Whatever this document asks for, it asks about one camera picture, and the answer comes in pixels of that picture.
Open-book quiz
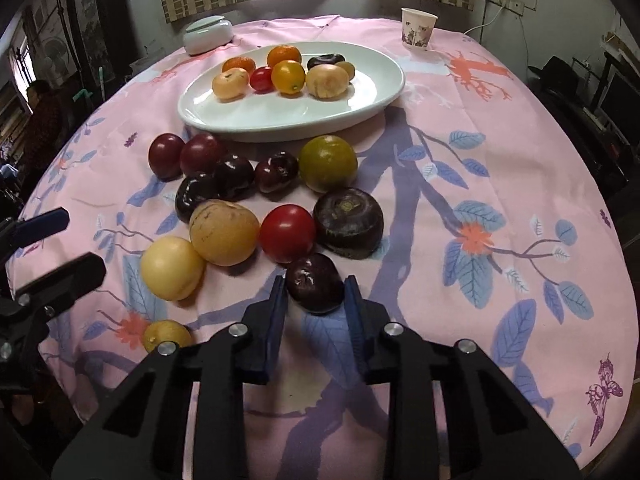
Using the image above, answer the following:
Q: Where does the pale green lidded jar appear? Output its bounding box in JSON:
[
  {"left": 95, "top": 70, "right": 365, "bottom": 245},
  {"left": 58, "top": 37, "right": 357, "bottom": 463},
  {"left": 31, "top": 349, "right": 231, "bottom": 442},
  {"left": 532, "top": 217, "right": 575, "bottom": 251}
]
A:
[{"left": 181, "top": 15, "right": 235, "bottom": 56}]

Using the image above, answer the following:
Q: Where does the wooden wall strip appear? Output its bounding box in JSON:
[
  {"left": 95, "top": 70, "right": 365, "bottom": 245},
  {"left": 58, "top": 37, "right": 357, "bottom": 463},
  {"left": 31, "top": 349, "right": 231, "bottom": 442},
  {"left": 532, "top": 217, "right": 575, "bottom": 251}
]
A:
[{"left": 602, "top": 32, "right": 640, "bottom": 61}]

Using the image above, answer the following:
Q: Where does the pale green round plate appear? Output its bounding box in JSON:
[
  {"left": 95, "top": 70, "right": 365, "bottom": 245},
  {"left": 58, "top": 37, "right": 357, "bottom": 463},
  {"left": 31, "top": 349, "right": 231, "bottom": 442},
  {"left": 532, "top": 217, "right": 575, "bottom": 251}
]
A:
[{"left": 177, "top": 41, "right": 406, "bottom": 143}]

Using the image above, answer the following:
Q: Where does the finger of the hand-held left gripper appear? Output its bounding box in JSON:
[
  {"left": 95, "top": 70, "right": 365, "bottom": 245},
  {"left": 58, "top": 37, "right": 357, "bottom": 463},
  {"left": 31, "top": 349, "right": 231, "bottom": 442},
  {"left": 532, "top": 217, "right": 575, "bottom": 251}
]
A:
[
  {"left": 0, "top": 207, "right": 71, "bottom": 266},
  {"left": 12, "top": 252, "right": 107, "bottom": 321}
]

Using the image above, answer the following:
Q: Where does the black hat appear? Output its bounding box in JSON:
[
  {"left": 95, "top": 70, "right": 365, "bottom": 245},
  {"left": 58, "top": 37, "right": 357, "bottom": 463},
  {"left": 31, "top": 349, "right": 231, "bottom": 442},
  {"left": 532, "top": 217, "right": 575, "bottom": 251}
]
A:
[{"left": 530, "top": 56, "right": 583, "bottom": 93}]

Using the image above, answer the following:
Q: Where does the white wall socket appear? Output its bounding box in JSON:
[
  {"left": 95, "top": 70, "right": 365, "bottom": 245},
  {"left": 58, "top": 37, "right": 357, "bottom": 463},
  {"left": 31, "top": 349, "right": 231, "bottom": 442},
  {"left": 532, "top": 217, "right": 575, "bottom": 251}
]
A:
[{"left": 477, "top": 0, "right": 526, "bottom": 15}]

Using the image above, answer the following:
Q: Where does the yellow apricot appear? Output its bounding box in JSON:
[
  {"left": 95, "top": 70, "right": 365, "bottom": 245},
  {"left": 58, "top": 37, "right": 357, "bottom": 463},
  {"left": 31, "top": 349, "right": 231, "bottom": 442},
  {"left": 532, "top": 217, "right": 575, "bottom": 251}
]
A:
[{"left": 140, "top": 236, "right": 207, "bottom": 302}]

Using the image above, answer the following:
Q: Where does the tan yellow pepino melon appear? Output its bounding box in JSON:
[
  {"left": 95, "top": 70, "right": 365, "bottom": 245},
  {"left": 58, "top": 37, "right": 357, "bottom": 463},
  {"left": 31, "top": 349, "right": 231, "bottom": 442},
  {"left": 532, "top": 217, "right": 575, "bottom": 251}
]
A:
[{"left": 305, "top": 63, "right": 350, "bottom": 100}]

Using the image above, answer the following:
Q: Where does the white fan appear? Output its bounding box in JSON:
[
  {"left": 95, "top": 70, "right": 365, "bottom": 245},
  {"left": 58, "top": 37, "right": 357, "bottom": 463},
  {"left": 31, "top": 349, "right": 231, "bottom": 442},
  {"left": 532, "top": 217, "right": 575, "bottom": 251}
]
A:
[{"left": 37, "top": 35, "right": 71, "bottom": 78}]

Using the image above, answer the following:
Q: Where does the red tomato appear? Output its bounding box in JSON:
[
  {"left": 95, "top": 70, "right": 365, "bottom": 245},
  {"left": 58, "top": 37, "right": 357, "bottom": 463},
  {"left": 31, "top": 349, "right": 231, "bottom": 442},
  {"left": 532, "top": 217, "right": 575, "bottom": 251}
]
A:
[
  {"left": 258, "top": 204, "right": 317, "bottom": 264},
  {"left": 249, "top": 66, "right": 274, "bottom": 93}
]

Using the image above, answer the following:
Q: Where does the orange yellow tomato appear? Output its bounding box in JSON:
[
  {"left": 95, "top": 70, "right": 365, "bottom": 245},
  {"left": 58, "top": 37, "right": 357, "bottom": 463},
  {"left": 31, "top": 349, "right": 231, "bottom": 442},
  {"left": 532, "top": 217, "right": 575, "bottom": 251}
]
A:
[{"left": 271, "top": 60, "right": 306, "bottom": 95}]

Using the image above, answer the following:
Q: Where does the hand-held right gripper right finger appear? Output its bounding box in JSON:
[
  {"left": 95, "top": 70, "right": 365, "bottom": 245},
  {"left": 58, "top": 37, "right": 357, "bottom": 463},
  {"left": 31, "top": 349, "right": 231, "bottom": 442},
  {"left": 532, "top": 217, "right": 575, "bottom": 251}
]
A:
[{"left": 344, "top": 275, "right": 583, "bottom": 480}]

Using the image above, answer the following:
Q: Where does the spotted yellow pepino melon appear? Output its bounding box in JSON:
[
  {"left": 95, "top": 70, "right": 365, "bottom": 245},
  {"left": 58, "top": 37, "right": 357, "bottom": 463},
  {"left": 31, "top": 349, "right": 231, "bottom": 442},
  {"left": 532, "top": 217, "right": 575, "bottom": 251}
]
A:
[{"left": 212, "top": 68, "right": 250, "bottom": 103}]

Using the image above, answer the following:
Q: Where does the pink floral tablecloth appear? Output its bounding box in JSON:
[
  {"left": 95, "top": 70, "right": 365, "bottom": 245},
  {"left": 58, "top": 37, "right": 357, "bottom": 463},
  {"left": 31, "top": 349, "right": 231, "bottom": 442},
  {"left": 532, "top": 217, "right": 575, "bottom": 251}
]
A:
[{"left": 10, "top": 14, "right": 631, "bottom": 480}]

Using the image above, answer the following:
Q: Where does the dark framed picture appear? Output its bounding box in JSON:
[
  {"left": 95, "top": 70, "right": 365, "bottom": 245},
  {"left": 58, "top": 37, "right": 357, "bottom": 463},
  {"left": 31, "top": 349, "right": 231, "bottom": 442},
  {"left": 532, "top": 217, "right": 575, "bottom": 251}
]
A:
[{"left": 65, "top": 0, "right": 136, "bottom": 81}]

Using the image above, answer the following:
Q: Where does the striped yellow pepino melon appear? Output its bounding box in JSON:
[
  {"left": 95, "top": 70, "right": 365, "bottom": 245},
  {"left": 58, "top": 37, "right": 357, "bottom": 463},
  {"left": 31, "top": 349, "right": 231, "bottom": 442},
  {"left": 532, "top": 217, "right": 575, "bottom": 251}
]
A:
[{"left": 189, "top": 199, "right": 261, "bottom": 267}]

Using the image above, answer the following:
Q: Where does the black desk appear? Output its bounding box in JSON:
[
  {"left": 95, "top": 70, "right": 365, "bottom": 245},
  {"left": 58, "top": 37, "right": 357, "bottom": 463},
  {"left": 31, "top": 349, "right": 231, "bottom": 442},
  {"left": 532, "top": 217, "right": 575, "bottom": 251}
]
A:
[{"left": 530, "top": 80, "right": 640, "bottom": 196}]

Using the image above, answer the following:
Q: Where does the printed paper cup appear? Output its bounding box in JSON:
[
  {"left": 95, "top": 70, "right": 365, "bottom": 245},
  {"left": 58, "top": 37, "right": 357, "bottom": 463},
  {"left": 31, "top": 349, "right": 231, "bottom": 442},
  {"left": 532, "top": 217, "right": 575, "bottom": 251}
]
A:
[{"left": 401, "top": 7, "right": 439, "bottom": 52}]

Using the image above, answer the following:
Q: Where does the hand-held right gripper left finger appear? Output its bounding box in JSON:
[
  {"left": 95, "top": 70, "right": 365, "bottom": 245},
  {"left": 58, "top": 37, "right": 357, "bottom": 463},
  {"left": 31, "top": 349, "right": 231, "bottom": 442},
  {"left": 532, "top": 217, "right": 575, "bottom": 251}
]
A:
[{"left": 50, "top": 275, "right": 289, "bottom": 480}]

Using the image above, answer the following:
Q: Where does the white power cable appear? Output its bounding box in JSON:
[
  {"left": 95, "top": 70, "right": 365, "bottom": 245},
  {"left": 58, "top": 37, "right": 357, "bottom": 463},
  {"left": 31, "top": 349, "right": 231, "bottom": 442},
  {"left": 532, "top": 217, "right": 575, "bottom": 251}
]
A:
[{"left": 462, "top": 2, "right": 506, "bottom": 41}]

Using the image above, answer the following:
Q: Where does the dark red plum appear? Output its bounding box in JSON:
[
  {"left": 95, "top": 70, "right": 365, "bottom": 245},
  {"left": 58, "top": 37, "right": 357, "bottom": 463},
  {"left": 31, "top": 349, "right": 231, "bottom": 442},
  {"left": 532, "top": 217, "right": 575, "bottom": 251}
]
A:
[
  {"left": 179, "top": 133, "right": 227, "bottom": 177},
  {"left": 148, "top": 133, "right": 186, "bottom": 181}
]

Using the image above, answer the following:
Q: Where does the computer monitor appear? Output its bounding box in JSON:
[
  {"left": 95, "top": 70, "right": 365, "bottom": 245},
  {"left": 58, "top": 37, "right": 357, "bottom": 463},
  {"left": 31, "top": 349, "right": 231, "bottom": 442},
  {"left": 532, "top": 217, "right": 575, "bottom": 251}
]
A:
[{"left": 597, "top": 70, "right": 640, "bottom": 136}]

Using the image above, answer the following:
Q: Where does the dark purple plum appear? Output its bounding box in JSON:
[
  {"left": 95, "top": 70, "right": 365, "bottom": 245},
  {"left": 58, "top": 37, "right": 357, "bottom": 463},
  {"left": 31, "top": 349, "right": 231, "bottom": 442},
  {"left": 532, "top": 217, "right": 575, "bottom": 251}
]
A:
[
  {"left": 254, "top": 151, "right": 300, "bottom": 195},
  {"left": 214, "top": 154, "right": 256, "bottom": 201},
  {"left": 286, "top": 253, "right": 346, "bottom": 316},
  {"left": 175, "top": 172, "right": 221, "bottom": 224}
]

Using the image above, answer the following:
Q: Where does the green mandarin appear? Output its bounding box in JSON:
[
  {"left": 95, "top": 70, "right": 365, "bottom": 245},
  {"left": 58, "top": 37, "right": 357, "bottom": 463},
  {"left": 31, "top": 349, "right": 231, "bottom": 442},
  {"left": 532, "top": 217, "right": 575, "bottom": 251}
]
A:
[{"left": 298, "top": 135, "right": 359, "bottom": 194}]

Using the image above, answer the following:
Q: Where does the dark purple water chestnut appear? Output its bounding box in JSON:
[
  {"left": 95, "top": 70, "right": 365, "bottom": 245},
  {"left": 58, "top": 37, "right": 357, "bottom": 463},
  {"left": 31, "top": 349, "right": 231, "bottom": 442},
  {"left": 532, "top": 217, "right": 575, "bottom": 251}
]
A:
[{"left": 313, "top": 187, "right": 385, "bottom": 260}]

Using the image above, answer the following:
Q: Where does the wrinkled dark water chestnut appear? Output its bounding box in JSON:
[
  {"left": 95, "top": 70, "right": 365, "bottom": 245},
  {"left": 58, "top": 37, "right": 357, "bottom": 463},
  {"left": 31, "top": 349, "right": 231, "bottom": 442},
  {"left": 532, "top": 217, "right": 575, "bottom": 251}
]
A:
[{"left": 307, "top": 53, "right": 346, "bottom": 72}]

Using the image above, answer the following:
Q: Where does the orange mandarin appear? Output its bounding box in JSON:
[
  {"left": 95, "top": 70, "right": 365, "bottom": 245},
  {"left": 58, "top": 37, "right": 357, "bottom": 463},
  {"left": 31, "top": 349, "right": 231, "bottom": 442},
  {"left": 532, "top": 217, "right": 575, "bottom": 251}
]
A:
[
  {"left": 266, "top": 45, "right": 303, "bottom": 68},
  {"left": 222, "top": 56, "right": 256, "bottom": 75}
]

